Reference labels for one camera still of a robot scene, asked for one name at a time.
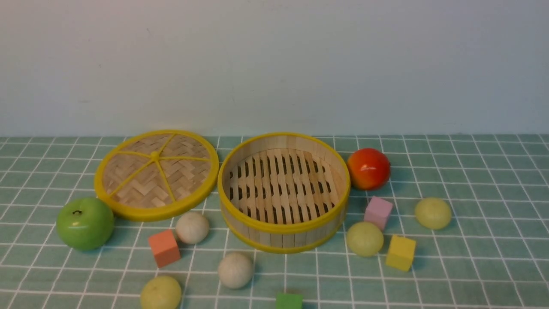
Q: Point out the white bun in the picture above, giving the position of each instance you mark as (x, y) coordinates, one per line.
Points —
(235, 270)
(192, 227)

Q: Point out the yellow-green bun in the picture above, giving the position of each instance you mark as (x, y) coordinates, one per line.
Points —
(433, 213)
(161, 292)
(364, 239)

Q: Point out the bamboo steamer basket yellow rim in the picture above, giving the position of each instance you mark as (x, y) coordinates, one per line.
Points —
(284, 193)

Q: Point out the bamboo steamer lid yellow rim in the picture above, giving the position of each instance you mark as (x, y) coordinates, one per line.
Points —
(157, 175)

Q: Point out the red tomato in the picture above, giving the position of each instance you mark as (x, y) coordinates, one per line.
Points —
(369, 169)

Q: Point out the pink cube block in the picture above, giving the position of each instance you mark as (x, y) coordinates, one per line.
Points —
(378, 212)

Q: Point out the orange cube block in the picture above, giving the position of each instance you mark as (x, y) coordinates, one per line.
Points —
(164, 248)

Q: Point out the green cube block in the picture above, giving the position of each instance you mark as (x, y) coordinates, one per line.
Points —
(289, 301)

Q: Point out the yellow cube block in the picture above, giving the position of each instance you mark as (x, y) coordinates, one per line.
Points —
(401, 252)

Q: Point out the green apple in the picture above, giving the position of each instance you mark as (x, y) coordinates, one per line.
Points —
(85, 224)

